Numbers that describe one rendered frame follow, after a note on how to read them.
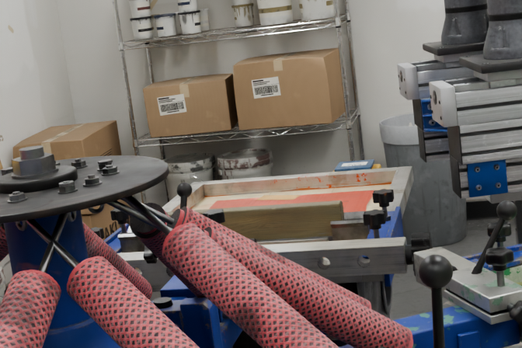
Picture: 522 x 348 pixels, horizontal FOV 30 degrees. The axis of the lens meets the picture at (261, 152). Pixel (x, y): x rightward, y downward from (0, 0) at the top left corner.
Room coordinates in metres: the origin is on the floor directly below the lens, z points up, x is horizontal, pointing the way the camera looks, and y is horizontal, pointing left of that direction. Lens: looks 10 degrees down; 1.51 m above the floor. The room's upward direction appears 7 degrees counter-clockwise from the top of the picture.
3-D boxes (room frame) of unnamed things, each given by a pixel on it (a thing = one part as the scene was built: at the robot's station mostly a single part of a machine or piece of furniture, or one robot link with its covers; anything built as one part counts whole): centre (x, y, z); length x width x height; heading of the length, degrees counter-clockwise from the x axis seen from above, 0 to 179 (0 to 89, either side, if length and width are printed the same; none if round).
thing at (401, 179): (2.10, 0.00, 0.97); 0.79 x 0.58 x 0.04; 166
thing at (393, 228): (1.80, -0.21, 0.97); 0.30 x 0.05 x 0.07; 166
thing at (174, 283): (1.56, 0.14, 1.02); 0.17 x 0.06 x 0.05; 166
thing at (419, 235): (1.58, -0.24, 1.02); 0.07 x 0.06 x 0.07; 166
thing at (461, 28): (2.72, -0.61, 1.31); 0.15 x 0.15 x 0.10
